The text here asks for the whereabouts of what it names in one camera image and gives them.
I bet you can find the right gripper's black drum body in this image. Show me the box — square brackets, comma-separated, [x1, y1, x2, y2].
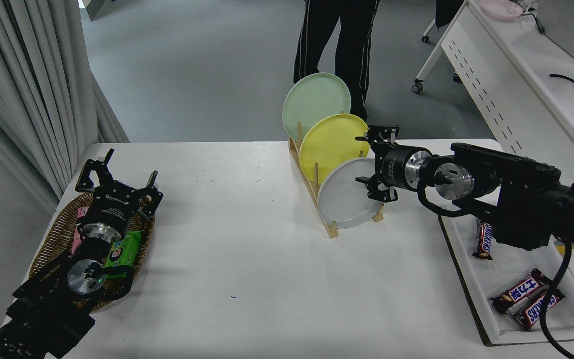
[374, 144, 415, 192]

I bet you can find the left gripper's black drum body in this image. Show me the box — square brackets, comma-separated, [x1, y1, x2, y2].
[84, 182, 149, 235]

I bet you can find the grey plate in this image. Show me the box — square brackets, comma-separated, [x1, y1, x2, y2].
[317, 158, 391, 230]

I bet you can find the yellow plate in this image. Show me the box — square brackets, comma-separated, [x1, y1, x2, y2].
[299, 113, 371, 185]

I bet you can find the wooden plate rack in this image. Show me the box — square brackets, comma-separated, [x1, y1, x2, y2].
[288, 122, 385, 239]

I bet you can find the pale green plate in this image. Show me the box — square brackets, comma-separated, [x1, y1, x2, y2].
[282, 72, 352, 143]

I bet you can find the pink plate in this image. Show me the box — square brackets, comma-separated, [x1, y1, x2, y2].
[480, 0, 523, 20]

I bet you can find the green snack pack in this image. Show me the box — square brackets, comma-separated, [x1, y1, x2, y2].
[104, 230, 143, 279]

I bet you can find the pink snack pack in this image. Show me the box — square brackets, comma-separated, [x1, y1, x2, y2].
[71, 207, 91, 254]

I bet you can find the brown wicker basket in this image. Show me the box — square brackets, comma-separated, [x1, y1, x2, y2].
[29, 192, 156, 312]

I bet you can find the person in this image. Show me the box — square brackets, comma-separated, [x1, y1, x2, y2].
[293, 0, 381, 122]

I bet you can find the small brown Snickers bar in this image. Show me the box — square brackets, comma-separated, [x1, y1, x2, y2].
[472, 221, 495, 261]

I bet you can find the grey curtain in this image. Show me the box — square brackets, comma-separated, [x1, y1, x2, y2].
[0, 0, 130, 215]

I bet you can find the white foam tray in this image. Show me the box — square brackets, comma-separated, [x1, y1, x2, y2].
[438, 202, 574, 347]

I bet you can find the white desk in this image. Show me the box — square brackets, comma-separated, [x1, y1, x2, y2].
[412, 0, 574, 192]

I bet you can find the Snickers bar with blue characters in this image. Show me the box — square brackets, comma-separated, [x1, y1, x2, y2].
[491, 268, 549, 316]

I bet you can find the Snickers bar with Latin print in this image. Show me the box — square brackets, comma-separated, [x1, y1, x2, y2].
[515, 289, 566, 331]

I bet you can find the grey laptop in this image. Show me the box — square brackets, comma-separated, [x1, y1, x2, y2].
[536, 0, 574, 69]

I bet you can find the thin black cable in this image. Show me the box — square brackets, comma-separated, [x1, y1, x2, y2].
[520, 9, 545, 35]

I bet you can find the black cable with yellow plug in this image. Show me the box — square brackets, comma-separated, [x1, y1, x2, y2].
[550, 74, 574, 93]

